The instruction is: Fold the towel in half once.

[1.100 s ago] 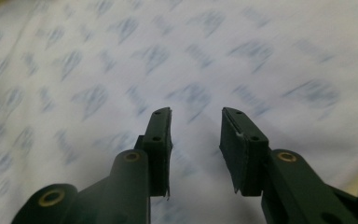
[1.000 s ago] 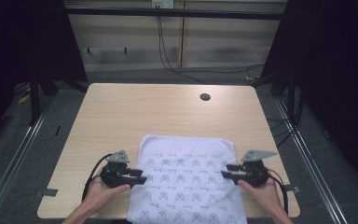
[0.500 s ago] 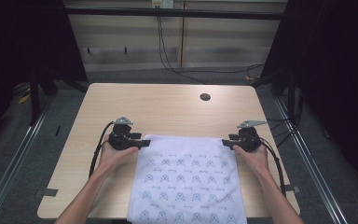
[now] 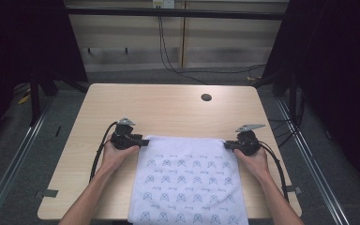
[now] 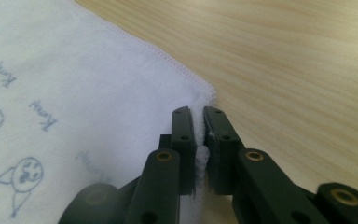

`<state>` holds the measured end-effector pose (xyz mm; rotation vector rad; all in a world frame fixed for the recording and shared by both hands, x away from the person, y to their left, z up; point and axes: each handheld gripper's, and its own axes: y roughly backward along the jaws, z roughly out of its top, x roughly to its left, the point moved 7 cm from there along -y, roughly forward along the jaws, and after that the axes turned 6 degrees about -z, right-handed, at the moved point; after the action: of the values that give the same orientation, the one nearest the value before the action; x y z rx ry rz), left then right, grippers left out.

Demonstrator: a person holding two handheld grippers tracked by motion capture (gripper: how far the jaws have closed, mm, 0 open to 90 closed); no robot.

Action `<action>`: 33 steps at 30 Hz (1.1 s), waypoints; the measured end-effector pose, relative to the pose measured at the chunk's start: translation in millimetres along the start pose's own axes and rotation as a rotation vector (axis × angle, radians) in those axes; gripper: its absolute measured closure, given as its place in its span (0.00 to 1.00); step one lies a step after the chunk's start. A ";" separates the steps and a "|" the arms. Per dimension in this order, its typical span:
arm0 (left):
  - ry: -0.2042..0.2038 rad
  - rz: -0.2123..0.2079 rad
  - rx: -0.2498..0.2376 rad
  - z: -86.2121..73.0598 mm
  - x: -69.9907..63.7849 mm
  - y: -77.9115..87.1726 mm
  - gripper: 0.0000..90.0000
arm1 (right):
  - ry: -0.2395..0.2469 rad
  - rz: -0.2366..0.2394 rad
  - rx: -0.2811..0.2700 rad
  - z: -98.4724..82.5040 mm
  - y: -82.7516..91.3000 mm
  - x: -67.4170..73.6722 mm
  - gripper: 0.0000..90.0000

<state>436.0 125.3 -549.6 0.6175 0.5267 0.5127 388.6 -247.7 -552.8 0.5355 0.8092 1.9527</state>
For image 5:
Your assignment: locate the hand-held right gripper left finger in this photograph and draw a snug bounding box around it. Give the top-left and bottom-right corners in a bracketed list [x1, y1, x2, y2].
[158, 105, 198, 196]

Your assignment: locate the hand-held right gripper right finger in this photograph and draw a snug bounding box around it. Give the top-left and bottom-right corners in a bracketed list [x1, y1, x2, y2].
[202, 105, 246, 196]

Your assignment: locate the pale lilac printed cloth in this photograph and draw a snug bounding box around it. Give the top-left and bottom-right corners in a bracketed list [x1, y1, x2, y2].
[0, 0, 217, 224]

